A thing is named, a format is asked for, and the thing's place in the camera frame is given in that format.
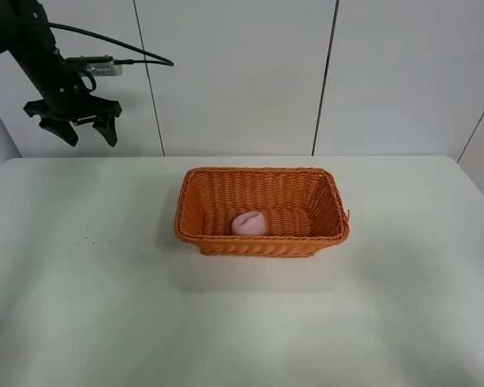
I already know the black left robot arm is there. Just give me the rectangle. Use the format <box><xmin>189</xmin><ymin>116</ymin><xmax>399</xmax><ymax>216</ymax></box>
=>
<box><xmin>0</xmin><ymin>1</ymin><xmax>122</xmax><ymax>147</ymax></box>

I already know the pink peach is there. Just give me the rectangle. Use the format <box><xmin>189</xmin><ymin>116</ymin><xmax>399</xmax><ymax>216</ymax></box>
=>
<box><xmin>231</xmin><ymin>211</ymin><xmax>266</xmax><ymax>236</ymax></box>

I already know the black camera cable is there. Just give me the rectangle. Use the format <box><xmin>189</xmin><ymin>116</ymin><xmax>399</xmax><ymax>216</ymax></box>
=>
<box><xmin>44</xmin><ymin>20</ymin><xmax>175</xmax><ymax>67</ymax></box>

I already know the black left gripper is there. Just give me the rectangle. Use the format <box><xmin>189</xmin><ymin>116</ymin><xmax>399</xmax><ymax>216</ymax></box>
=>
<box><xmin>23</xmin><ymin>60</ymin><xmax>122</xmax><ymax>147</ymax></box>

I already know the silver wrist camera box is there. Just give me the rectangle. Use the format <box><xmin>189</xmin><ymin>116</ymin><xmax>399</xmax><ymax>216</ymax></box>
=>
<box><xmin>65</xmin><ymin>56</ymin><xmax>123</xmax><ymax>77</ymax></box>

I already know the orange wicker basket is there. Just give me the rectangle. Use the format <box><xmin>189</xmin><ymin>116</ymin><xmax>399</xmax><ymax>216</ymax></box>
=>
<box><xmin>173</xmin><ymin>167</ymin><xmax>350</xmax><ymax>258</ymax></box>

